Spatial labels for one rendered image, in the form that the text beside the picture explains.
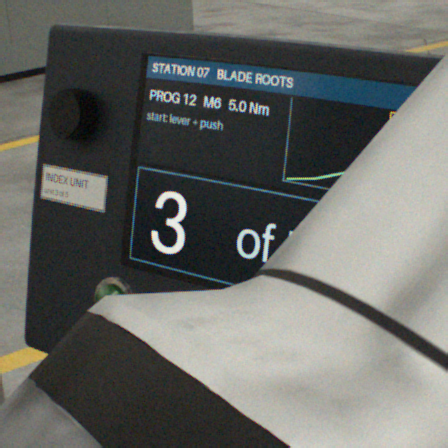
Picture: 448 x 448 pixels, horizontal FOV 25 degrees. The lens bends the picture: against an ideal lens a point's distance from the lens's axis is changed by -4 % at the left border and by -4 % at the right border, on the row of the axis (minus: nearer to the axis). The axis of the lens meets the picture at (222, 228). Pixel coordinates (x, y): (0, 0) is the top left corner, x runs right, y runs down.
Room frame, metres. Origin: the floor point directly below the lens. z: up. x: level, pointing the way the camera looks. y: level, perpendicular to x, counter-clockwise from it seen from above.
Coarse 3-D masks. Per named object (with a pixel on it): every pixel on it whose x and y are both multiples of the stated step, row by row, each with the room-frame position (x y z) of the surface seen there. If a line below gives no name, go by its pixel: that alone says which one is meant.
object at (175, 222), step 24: (144, 168) 0.51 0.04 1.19; (144, 192) 0.50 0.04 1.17; (168, 192) 0.50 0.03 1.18; (192, 192) 0.49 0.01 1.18; (144, 216) 0.50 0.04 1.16; (168, 216) 0.49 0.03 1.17; (192, 216) 0.48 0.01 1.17; (144, 240) 0.50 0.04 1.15; (168, 240) 0.49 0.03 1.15; (192, 240) 0.48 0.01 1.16; (168, 264) 0.49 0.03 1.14; (192, 264) 0.48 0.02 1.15
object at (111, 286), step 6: (102, 282) 0.51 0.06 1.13; (108, 282) 0.50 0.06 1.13; (114, 282) 0.50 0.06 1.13; (120, 282) 0.50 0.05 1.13; (102, 288) 0.50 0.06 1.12; (108, 288) 0.50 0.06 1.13; (114, 288) 0.50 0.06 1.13; (120, 288) 0.50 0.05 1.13; (126, 288) 0.50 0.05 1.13; (96, 294) 0.50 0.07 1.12; (102, 294) 0.50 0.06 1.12; (108, 294) 0.50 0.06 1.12; (114, 294) 0.49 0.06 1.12; (120, 294) 0.49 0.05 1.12; (126, 294) 0.50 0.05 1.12; (96, 300) 0.50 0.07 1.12
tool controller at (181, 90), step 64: (64, 64) 0.56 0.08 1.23; (128, 64) 0.53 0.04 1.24; (192, 64) 0.51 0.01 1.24; (256, 64) 0.48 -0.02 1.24; (320, 64) 0.46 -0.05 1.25; (384, 64) 0.44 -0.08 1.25; (64, 128) 0.53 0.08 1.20; (128, 128) 0.52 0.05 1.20; (192, 128) 0.50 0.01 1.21; (256, 128) 0.47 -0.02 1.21; (320, 128) 0.45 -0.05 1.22; (64, 192) 0.54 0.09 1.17; (128, 192) 0.51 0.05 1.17; (256, 192) 0.47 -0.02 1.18; (320, 192) 0.45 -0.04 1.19; (64, 256) 0.53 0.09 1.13; (256, 256) 0.46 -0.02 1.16; (64, 320) 0.52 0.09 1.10
